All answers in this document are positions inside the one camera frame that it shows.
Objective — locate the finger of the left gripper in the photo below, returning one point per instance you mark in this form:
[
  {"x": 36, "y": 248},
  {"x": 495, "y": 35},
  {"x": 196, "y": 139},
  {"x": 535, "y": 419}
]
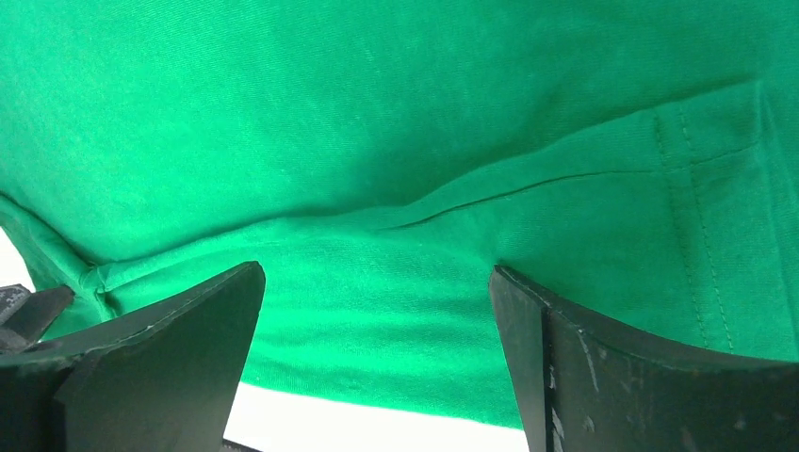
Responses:
[{"x": 26, "y": 316}]

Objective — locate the green t shirt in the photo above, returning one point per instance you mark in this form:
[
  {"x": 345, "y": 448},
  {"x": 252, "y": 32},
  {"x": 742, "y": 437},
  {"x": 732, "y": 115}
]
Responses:
[{"x": 379, "y": 158}]

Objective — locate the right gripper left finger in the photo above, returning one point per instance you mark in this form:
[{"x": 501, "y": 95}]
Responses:
[{"x": 161, "y": 378}]

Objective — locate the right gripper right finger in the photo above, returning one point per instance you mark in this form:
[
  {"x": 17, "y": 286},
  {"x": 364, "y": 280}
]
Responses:
[{"x": 586, "y": 382}]

